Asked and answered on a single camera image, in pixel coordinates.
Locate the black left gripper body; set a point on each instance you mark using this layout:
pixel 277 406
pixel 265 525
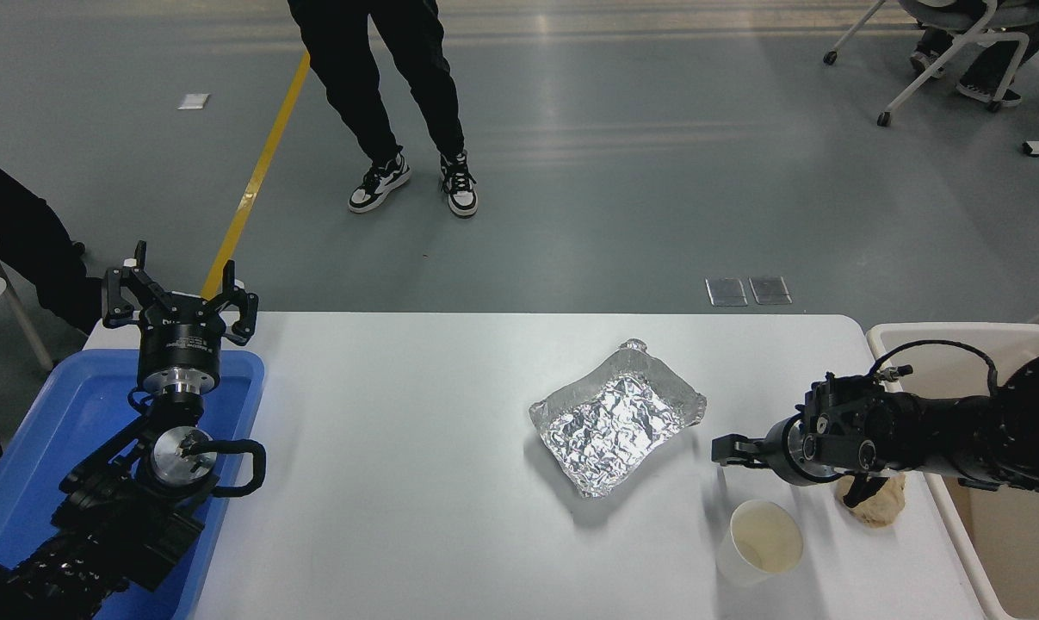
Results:
pixel 180 340

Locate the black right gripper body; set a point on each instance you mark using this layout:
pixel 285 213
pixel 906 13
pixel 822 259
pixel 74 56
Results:
pixel 782 449

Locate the white paper cup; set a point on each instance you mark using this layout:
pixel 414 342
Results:
pixel 764 542

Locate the crumpled foil tray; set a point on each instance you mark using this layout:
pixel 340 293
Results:
pixel 614 422

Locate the seated person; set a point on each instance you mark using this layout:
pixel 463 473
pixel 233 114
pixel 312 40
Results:
pixel 20 232

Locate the metal floor plate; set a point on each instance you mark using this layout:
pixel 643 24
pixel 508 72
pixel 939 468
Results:
pixel 726 292
pixel 769 290

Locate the blue plastic tray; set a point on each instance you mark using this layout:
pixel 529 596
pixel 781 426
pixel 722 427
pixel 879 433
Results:
pixel 50 430

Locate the large pale bin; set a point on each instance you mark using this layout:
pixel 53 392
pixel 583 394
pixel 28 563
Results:
pixel 1001 551

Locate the standing person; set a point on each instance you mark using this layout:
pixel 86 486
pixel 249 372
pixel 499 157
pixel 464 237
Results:
pixel 355 69

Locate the grey wheeled office chair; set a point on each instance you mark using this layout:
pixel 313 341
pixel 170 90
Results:
pixel 949 56

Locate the person on office chair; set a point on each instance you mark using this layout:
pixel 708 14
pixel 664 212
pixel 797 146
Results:
pixel 992 69

